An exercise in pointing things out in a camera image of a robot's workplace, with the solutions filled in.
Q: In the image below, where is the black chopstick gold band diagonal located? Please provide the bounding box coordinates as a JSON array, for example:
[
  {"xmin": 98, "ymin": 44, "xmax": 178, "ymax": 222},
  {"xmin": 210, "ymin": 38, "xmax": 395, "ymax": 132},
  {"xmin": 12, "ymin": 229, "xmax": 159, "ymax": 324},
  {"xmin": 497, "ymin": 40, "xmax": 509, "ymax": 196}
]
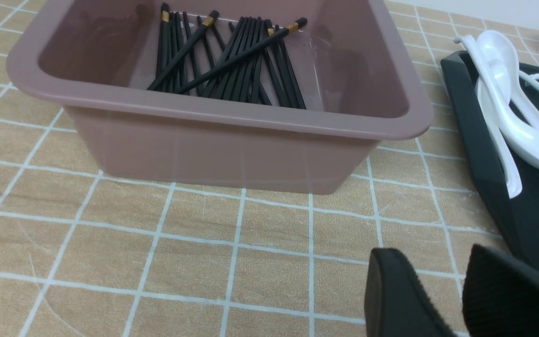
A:
[{"xmin": 175, "ymin": 17, "xmax": 307, "ymax": 94}]

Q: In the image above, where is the pink plastic bin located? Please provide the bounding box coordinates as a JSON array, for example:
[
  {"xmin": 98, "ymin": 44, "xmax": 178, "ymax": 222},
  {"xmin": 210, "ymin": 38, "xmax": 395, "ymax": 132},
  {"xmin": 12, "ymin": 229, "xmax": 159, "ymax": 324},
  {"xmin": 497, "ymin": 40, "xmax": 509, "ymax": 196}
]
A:
[{"xmin": 7, "ymin": 0, "xmax": 434, "ymax": 194}]

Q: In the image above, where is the black chopstick gold band crossing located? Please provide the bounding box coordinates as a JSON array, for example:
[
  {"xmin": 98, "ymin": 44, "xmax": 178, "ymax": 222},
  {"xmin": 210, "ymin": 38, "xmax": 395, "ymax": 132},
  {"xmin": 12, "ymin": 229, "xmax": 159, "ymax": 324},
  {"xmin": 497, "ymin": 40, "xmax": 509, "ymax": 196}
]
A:
[{"xmin": 147, "ymin": 10, "xmax": 219, "ymax": 90}]

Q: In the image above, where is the white spoon upright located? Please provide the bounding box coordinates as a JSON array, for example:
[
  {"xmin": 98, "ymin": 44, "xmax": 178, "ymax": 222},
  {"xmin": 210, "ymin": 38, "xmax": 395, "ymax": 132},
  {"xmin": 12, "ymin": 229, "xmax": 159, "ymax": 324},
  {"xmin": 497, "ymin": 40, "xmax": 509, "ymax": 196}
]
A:
[{"xmin": 477, "ymin": 30, "xmax": 539, "ymax": 130}]

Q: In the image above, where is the white spoon crossing left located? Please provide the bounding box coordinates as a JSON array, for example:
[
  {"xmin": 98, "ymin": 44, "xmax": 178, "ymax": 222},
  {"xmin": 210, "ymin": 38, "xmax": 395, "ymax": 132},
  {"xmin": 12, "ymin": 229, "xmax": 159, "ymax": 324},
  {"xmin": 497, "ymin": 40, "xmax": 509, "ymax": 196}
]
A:
[{"xmin": 455, "ymin": 36, "xmax": 539, "ymax": 169}]

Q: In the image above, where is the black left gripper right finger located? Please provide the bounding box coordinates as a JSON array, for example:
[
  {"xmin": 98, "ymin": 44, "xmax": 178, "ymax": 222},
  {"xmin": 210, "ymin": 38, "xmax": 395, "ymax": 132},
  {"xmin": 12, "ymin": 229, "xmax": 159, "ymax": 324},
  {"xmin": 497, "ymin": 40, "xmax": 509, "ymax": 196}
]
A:
[{"xmin": 462, "ymin": 244, "xmax": 539, "ymax": 337}]

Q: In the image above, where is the white spoon far left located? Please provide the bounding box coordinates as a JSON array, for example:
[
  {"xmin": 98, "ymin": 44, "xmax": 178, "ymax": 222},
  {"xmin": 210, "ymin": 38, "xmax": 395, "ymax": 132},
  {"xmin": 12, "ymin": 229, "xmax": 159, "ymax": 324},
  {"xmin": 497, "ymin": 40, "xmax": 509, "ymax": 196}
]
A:
[{"xmin": 475, "ymin": 77, "xmax": 523, "ymax": 199}]

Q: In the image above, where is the black plastic tray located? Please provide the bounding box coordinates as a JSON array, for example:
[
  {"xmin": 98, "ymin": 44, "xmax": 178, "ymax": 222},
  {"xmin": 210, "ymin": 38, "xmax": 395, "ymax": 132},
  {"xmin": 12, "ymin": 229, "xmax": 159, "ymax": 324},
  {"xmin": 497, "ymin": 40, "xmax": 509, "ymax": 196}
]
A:
[{"xmin": 441, "ymin": 51, "xmax": 539, "ymax": 271}]

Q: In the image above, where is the black chopstick bundle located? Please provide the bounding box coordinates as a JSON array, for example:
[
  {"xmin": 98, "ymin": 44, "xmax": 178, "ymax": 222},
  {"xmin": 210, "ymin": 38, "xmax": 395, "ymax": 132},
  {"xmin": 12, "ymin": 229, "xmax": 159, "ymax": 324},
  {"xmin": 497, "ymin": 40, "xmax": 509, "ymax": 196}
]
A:
[{"xmin": 158, "ymin": 12, "xmax": 306, "ymax": 109}]

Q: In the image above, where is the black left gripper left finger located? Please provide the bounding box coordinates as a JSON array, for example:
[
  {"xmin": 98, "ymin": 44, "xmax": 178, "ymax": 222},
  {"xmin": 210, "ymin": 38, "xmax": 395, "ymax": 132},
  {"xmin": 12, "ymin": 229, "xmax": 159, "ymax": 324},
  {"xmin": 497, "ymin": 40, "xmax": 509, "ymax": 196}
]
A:
[{"xmin": 364, "ymin": 248, "xmax": 455, "ymax": 337}]

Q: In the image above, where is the black chopstick gold band left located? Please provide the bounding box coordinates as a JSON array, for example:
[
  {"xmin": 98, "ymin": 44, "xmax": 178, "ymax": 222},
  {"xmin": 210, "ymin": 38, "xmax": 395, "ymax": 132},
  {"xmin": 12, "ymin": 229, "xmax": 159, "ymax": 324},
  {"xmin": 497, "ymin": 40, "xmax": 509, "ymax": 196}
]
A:
[{"xmin": 156, "ymin": 2, "xmax": 170, "ymax": 79}]

